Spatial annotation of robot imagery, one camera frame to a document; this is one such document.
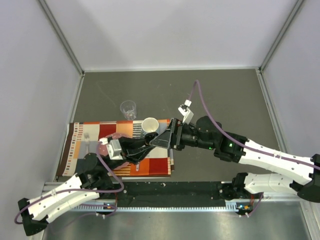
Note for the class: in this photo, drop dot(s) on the white blue mug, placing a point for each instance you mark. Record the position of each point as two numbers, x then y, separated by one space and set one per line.
150 125

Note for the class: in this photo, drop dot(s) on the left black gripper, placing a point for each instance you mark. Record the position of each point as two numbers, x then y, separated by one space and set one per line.
132 150

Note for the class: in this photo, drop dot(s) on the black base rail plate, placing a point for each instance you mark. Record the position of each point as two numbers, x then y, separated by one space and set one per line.
175 194

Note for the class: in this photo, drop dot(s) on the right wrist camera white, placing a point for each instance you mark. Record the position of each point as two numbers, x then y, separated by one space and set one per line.
186 112

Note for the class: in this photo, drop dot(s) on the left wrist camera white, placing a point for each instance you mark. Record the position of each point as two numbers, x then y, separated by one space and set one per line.
110 148

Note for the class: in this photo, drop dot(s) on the clear plastic cup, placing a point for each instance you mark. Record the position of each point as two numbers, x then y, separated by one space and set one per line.
129 110

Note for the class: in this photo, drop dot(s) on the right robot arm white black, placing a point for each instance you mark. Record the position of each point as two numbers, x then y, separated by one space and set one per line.
289 174

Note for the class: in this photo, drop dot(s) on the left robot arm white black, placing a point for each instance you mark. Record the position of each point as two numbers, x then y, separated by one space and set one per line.
96 181

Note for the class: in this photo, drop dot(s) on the black earbud case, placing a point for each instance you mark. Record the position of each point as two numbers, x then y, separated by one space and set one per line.
148 139

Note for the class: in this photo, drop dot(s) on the silver fork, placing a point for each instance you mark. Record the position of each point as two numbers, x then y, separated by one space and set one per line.
87 142

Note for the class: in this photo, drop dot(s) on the knife with orange handle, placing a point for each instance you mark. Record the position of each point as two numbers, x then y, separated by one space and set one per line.
138 167

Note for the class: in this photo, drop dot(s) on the aluminium frame post left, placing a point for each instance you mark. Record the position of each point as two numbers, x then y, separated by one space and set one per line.
60 35

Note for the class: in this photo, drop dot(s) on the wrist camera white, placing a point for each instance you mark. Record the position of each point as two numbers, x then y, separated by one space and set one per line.
110 148
186 112

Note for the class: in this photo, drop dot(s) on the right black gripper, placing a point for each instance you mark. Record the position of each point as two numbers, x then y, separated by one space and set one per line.
173 138

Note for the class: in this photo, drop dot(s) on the aluminium frame post right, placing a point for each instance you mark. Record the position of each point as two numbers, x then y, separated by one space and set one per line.
297 7

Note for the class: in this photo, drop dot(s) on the white comb cable duct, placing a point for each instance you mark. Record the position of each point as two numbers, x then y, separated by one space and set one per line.
230 206

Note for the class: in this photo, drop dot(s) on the aluminium frame post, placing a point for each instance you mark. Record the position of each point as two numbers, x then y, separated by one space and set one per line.
297 7
60 35

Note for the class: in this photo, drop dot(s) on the pink polka dot plate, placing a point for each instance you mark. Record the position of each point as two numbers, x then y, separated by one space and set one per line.
112 164

